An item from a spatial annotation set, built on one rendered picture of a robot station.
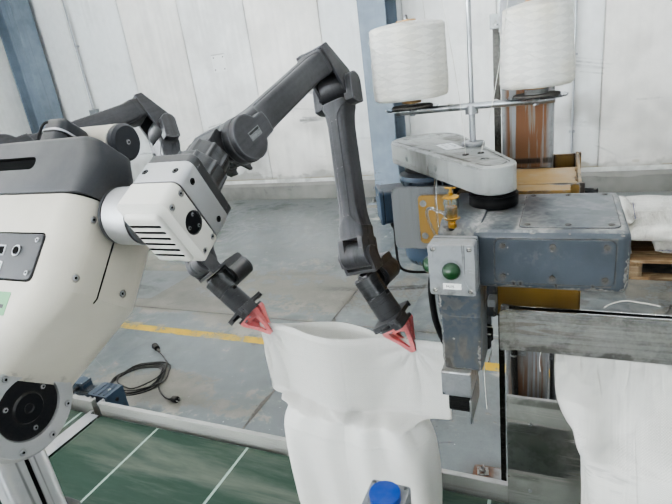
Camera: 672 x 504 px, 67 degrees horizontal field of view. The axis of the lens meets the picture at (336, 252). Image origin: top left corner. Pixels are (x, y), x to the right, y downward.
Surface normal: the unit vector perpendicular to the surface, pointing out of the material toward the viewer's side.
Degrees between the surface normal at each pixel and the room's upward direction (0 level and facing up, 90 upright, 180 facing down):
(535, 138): 90
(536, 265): 90
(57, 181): 50
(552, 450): 90
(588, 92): 90
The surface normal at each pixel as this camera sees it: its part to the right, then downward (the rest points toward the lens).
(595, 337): -0.39, 0.36
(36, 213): -0.38, -0.32
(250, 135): 0.78, -0.16
